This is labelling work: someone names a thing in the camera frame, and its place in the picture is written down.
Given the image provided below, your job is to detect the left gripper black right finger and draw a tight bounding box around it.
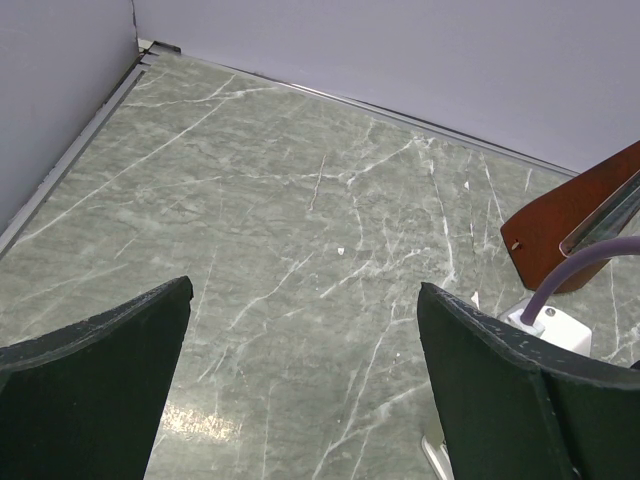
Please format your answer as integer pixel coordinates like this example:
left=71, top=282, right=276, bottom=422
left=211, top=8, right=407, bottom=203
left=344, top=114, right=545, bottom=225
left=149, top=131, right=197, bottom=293
left=417, top=283, right=639, bottom=479

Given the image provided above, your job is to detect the brown wooden metronome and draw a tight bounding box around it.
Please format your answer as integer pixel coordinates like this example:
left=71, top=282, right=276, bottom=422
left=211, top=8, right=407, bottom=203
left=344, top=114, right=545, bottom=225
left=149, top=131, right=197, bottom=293
left=501, top=143, right=639, bottom=291

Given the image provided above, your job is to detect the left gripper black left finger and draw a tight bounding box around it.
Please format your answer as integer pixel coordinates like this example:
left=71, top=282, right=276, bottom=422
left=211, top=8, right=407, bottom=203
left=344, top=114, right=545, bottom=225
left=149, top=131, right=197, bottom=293
left=1, top=276, right=193, bottom=479

